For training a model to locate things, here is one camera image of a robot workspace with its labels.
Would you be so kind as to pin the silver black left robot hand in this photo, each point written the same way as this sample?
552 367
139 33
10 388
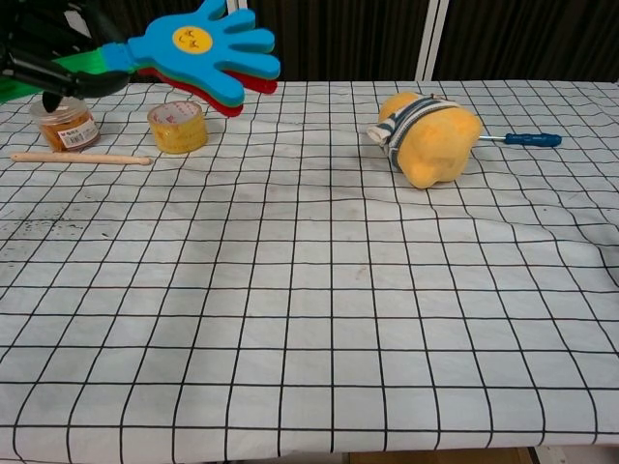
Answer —
97 83

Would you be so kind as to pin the blue hand clapper toy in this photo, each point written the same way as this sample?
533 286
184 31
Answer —
193 41

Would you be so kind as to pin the clear jar with orange contents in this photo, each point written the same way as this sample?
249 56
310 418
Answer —
67 128

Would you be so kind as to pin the wooden stick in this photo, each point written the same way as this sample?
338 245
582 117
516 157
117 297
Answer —
72 158

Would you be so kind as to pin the yellow tape roll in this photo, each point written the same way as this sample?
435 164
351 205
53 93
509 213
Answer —
179 128

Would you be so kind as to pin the dark pleated curtain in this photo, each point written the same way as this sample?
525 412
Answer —
338 34

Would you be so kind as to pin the white black grid tablecloth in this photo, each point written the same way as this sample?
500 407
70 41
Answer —
338 314

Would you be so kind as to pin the yellow plush toy striped shirt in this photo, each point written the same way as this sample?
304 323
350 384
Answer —
435 145

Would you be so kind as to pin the slanted white frame post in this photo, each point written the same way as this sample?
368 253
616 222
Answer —
77 26

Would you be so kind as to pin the white double frame post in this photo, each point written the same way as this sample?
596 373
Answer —
239 9

